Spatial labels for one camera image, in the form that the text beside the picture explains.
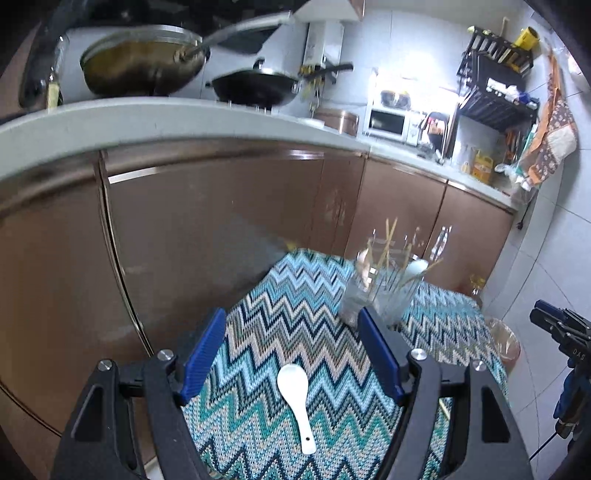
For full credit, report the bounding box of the black wall rack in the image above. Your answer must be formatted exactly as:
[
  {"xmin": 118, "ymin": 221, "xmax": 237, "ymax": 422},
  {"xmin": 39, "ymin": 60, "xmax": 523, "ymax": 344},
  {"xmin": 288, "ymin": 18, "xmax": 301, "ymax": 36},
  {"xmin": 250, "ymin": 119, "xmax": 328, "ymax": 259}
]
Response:
[{"xmin": 457, "ymin": 26, "xmax": 540, "ymax": 132}]

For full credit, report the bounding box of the wire utensil basket with tray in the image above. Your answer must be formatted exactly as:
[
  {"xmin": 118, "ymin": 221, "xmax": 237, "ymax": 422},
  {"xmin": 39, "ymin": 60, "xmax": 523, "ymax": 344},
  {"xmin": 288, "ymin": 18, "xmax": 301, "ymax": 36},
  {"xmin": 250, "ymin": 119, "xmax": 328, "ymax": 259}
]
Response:
[{"xmin": 339, "ymin": 219, "xmax": 452, "ymax": 329}]

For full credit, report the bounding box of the brass coloured wok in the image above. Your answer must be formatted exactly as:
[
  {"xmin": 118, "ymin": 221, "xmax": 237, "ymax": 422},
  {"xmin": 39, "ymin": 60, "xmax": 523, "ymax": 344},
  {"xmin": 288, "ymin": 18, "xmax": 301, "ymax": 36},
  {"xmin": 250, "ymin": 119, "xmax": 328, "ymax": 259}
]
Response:
[{"xmin": 80, "ymin": 12, "xmax": 294, "ymax": 98}]

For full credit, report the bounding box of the brown rice cooker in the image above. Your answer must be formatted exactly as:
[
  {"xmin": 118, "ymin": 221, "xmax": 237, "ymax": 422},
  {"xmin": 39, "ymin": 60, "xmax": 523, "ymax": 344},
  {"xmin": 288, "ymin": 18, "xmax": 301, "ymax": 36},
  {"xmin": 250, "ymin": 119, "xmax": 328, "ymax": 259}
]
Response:
[{"xmin": 312, "ymin": 108, "xmax": 360, "ymax": 137}]

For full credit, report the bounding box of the white gas water heater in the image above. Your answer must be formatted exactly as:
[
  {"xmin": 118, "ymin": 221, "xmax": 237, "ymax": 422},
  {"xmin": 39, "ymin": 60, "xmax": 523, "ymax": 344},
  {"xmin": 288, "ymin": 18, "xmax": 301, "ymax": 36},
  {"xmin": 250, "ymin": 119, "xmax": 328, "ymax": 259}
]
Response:
[{"xmin": 303, "ymin": 20, "xmax": 345, "ymax": 68}]

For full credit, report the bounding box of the yellow detergent bottle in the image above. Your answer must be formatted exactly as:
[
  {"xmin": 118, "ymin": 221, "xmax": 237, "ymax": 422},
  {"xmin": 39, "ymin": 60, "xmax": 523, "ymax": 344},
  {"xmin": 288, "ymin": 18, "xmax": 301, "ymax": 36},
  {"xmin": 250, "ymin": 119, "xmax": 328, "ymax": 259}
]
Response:
[{"xmin": 471, "ymin": 150, "xmax": 494, "ymax": 185}]

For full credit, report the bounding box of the white ceramic soup spoon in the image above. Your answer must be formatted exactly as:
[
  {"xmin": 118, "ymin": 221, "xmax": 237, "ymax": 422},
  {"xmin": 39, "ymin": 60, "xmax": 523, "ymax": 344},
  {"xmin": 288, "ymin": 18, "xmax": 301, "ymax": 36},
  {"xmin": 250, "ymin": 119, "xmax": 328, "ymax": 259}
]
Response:
[{"xmin": 276, "ymin": 364, "xmax": 317, "ymax": 455}]

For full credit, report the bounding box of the zigzag patterned table mat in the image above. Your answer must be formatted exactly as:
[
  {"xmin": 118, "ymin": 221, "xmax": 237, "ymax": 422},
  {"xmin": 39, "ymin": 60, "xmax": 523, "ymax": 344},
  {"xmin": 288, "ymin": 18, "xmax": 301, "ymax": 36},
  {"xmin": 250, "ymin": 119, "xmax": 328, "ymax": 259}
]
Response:
[{"xmin": 181, "ymin": 248, "xmax": 509, "ymax": 480}]

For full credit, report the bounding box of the black wok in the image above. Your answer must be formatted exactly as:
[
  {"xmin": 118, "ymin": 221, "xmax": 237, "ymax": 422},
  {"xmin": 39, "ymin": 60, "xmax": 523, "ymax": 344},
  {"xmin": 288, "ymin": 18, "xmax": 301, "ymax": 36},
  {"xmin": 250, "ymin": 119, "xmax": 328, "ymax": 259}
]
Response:
[{"xmin": 205, "ymin": 57, "xmax": 353, "ymax": 110}]

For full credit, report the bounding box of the orange patterned hanging cloth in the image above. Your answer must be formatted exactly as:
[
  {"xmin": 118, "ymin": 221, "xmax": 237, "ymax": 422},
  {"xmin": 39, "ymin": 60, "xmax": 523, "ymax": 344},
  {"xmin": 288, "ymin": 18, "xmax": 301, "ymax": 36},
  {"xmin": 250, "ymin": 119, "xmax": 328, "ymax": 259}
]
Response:
[{"xmin": 519, "ymin": 52, "xmax": 578, "ymax": 188}]

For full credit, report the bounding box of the white microwave oven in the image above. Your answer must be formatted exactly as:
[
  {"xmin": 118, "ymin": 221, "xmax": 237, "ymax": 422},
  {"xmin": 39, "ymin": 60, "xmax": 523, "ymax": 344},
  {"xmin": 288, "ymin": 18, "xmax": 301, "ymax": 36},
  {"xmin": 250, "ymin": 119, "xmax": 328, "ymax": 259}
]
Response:
[{"xmin": 363, "ymin": 104, "xmax": 424, "ymax": 146}]

